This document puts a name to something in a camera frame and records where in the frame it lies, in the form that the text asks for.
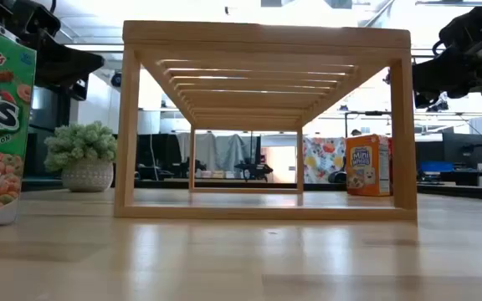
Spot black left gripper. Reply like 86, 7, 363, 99
33, 29, 105, 101

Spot long ceiling light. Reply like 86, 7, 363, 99
64, 43, 125, 54

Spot grey hanging cloth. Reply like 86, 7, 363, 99
177, 132, 246, 172

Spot orange Mini Wheats cereal box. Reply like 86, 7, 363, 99
345, 134, 392, 197

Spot green plant in white pot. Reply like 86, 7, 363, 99
43, 120, 119, 193

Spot blue box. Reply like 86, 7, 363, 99
418, 161, 454, 172

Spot slatted wooden shelf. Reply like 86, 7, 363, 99
113, 19, 418, 222

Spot floral patterned cloth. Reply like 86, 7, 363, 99
302, 136, 347, 184

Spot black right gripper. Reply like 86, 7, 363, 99
411, 54, 482, 110

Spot dark computer monitor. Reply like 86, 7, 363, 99
442, 132, 482, 165

